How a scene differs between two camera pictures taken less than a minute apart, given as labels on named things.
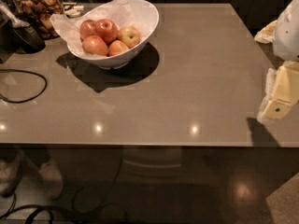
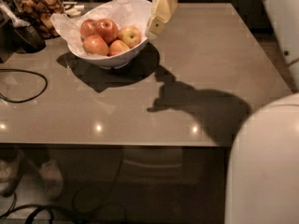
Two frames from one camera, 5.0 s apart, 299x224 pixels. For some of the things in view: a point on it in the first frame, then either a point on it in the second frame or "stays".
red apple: (94, 45) stays
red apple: (106, 29) stays
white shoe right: (50, 175) stays
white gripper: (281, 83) → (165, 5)
